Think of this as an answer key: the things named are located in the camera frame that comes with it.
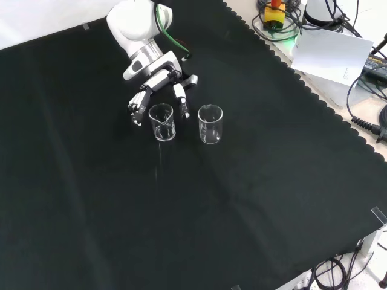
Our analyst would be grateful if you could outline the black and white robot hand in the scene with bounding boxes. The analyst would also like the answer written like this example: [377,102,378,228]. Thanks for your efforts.
[122,50,200,127]

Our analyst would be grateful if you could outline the clear glass beaker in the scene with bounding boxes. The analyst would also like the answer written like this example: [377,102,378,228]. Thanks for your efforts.
[197,104,224,145]
[148,103,177,143]

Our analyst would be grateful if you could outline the black bench cloth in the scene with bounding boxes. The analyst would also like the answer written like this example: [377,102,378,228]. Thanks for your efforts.
[0,0,387,290]

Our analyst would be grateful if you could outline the yellow stop button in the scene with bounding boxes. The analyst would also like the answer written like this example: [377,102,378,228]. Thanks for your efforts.
[262,0,287,31]

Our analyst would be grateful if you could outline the pale board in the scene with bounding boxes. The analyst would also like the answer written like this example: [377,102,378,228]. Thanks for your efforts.
[290,28,375,88]

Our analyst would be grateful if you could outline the black power adapter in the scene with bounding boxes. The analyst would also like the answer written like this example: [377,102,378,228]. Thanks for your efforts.
[362,51,387,77]

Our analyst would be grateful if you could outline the green cable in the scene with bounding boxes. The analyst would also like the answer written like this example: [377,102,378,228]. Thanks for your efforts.
[154,2,193,60]

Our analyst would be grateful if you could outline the black ribbed cable plug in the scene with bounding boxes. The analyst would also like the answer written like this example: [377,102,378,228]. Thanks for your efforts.
[350,116,387,144]

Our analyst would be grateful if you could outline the black looped floor cables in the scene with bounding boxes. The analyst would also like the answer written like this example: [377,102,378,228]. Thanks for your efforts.
[310,256,349,290]

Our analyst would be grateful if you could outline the white bench bracket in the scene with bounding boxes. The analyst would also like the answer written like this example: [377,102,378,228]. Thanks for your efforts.
[356,225,387,258]

